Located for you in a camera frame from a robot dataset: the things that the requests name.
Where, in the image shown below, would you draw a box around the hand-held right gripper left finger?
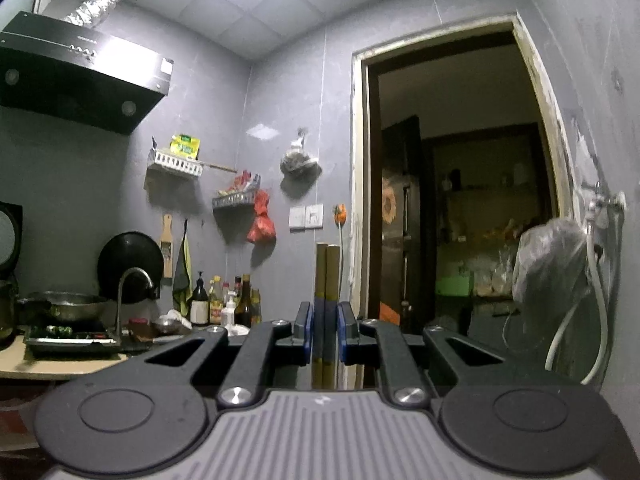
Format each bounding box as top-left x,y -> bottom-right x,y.
65,301 -> 316,408

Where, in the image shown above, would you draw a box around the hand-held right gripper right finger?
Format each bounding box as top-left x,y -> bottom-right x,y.
337,301 -> 583,408

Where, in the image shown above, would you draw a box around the dark wooden door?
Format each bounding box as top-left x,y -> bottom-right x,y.
380,115 -> 426,321

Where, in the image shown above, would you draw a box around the row of condiment bottles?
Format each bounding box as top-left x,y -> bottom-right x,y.
189,270 -> 263,330

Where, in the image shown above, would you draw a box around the green box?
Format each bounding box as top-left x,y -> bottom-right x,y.
435,270 -> 475,297

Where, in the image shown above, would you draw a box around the red plastic bag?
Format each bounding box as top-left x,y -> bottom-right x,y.
246,190 -> 277,245

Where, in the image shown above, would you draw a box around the sunflower door poster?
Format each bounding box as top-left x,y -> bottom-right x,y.
382,177 -> 401,226

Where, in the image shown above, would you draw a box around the green cloth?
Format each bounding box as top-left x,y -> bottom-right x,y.
172,220 -> 193,316

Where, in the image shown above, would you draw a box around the steel bowl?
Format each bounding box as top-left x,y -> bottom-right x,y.
150,312 -> 193,338

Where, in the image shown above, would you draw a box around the dark grey cabinet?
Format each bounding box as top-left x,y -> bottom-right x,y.
467,296 -> 526,351

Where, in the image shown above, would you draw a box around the red packets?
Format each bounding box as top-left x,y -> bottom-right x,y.
220,170 -> 256,196

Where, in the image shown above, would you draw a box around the wooden spatula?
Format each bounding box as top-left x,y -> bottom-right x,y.
159,214 -> 176,279

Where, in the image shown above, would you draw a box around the hanging mesh bag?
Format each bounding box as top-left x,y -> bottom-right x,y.
280,130 -> 321,178

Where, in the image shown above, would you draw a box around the curved sink faucet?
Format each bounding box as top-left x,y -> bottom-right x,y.
115,266 -> 157,336

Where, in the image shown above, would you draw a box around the black wok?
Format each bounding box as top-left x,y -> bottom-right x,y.
96,231 -> 166,306

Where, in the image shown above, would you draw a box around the wooden storage shelf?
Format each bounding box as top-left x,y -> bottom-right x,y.
432,130 -> 546,301

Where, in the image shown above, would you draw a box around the hanging grey plastic bag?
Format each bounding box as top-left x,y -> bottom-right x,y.
511,217 -> 593,318

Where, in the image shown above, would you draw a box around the yellow packet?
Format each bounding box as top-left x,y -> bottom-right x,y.
169,133 -> 202,159

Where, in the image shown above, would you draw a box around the black stove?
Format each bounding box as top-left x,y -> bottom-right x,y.
22,325 -> 123,358

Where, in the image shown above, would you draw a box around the steel pot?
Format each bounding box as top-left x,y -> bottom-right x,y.
17,291 -> 111,325

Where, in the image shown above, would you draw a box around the wooden kitchen counter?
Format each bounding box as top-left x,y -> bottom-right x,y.
0,332 -> 151,380

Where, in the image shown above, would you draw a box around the black range hood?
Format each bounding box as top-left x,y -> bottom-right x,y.
0,10 -> 175,136

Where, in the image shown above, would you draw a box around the cream door frame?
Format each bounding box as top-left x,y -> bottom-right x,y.
350,12 -> 583,391

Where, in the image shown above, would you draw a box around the metal wall rack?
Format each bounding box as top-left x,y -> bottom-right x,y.
211,175 -> 262,211

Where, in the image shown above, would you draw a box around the white wall rack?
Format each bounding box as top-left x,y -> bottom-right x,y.
146,149 -> 205,178

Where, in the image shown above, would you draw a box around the grey water hose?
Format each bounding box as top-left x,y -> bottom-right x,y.
544,240 -> 612,386

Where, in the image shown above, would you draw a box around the wall water tap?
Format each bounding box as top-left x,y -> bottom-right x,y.
580,182 -> 626,231

